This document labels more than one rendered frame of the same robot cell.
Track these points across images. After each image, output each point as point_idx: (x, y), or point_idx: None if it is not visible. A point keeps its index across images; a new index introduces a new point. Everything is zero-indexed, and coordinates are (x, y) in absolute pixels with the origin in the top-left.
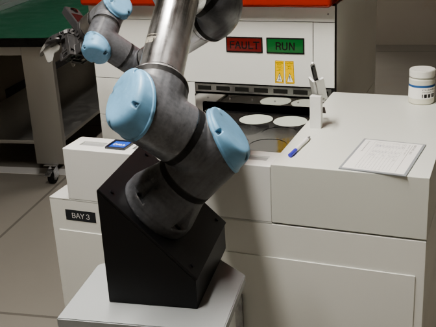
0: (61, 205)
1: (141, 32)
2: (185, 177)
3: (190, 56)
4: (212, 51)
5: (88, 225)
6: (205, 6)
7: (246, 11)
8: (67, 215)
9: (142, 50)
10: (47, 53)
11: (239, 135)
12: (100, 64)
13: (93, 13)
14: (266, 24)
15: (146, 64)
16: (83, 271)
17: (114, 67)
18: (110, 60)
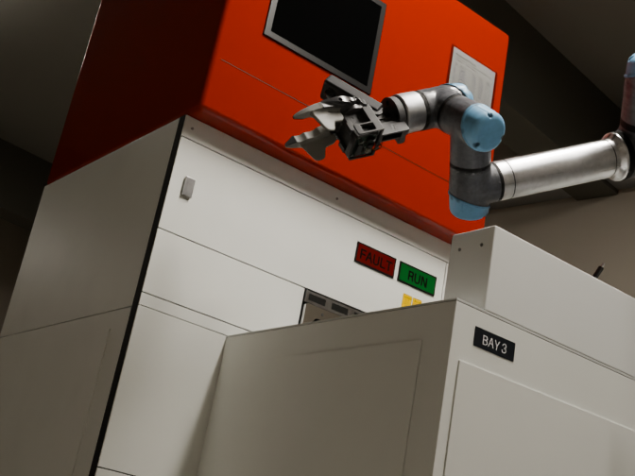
0: (471, 317)
1: (252, 189)
2: None
3: (308, 249)
4: (337, 254)
5: (501, 364)
6: None
7: (386, 220)
8: (475, 337)
9: (506, 161)
10: (322, 117)
11: None
12: (173, 210)
13: (436, 94)
14: (403, 246)
15: None
16: (477, 450)
17: (195, 223)
18: (482, 154)
